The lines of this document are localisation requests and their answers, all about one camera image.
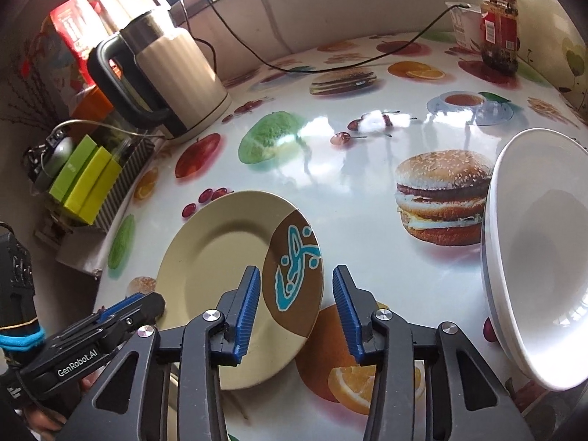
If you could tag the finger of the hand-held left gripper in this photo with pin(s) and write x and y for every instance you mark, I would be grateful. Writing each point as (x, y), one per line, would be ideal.
(138, 308)
(92, 333)

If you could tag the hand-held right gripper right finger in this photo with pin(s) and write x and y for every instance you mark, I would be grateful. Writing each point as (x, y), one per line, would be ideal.
(345, 317)

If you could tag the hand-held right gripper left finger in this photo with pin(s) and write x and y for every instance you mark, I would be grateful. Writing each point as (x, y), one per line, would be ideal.
(248, 317)

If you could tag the tan and brown patterned plate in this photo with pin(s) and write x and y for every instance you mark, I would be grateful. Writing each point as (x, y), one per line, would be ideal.
(216, 243)

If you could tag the white ceramic plate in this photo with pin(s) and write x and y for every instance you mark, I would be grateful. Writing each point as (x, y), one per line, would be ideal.
(542, 248)

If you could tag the person's left hand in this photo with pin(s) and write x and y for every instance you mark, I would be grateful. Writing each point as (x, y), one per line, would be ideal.
(46, 422)

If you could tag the blue fuzzy band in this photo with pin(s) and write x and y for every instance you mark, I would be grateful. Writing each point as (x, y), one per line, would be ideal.
(20, 340)

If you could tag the white shelf board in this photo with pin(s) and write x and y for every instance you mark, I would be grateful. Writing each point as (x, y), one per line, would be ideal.
(69, 248)

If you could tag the striped storage tray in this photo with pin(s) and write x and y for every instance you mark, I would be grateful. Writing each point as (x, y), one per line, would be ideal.
(128, 179)

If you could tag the fruit print tablecloth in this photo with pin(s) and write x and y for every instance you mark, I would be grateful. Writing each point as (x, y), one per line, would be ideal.
(349, 179)

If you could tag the green box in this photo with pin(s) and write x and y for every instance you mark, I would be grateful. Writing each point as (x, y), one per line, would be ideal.
(69, 170)

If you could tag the grey-green round device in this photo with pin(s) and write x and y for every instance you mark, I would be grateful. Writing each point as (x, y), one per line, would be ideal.
(57, 156)

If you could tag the orange box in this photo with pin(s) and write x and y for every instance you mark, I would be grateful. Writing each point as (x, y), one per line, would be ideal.
(92, 105)

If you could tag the cream and black electric kettle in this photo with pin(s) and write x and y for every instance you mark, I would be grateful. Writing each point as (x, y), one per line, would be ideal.
(179, 73)

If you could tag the printed paper bag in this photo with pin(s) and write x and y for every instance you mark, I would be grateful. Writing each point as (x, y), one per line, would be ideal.
(50, 69)

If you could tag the red box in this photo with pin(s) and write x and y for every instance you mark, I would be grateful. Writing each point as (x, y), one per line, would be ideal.
(73, 23)

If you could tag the glass jar with red label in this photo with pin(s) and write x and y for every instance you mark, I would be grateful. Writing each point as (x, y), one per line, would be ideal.
(498, 32)

